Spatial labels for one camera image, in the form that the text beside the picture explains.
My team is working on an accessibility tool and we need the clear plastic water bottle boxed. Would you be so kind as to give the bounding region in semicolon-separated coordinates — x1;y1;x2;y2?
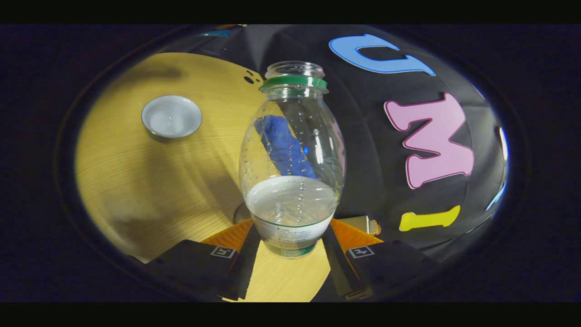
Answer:
239;61;346;258

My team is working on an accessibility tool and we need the white toaster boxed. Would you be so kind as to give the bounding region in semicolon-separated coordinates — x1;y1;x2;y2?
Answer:
338;216;374;236

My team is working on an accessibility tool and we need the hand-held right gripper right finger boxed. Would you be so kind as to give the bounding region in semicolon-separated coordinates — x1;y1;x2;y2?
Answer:
321;218;437;301

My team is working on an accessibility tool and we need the blue towel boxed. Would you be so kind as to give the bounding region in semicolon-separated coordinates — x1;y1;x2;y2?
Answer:
254;115;317;178

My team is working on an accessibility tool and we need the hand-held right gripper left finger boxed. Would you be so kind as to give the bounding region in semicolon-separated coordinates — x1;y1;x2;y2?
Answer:
149;219;262;301

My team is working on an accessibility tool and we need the white teacup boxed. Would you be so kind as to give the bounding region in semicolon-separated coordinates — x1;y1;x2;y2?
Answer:
141;94;203;142

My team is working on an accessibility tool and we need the black backdrop cloth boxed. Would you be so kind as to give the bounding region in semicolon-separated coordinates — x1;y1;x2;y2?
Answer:
182;25;509;273

